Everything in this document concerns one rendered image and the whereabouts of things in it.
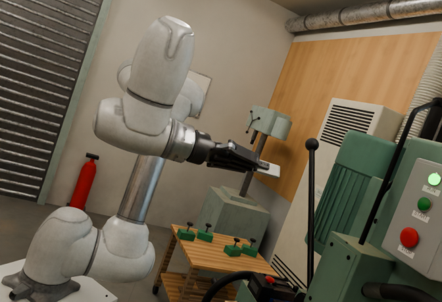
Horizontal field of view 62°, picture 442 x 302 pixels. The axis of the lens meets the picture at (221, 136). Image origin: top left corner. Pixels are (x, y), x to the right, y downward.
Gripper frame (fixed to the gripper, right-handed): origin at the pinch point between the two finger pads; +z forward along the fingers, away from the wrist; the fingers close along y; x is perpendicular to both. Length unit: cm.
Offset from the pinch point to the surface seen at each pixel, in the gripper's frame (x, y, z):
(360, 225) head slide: -12.4, 12.6, 17.0
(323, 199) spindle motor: -4.7, 2.7, 15.3
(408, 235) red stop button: -19.9, 33.3, 5.8
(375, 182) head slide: -3.9, 17.4, 17.0
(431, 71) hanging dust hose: 113, -40, 130
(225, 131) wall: 155, -259, 95
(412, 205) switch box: -15.1, 33.8, 6.9
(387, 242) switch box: -20.0, 28.3, 6.9
